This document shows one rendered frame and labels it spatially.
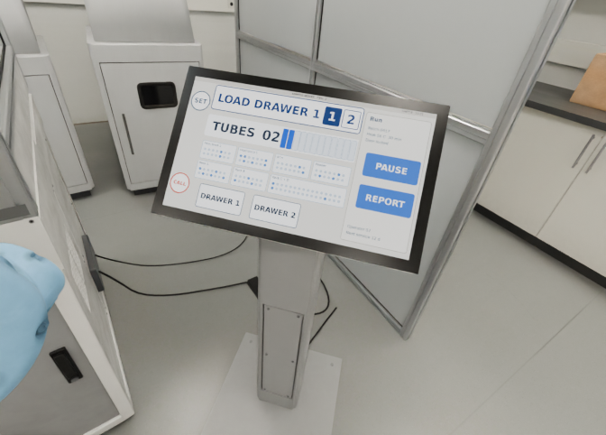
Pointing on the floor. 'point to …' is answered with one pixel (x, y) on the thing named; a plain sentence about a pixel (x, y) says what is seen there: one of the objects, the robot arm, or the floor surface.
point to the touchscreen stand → (280, 356)
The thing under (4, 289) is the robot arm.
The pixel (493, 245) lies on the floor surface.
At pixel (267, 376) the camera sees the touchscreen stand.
